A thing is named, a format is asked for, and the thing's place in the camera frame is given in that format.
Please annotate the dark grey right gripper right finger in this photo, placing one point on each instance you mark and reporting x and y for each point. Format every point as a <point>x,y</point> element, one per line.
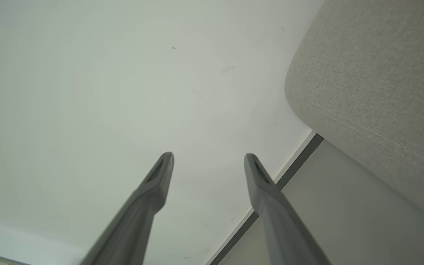
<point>282,224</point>

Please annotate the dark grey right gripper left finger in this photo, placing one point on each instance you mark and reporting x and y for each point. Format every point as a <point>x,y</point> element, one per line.
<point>138,217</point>

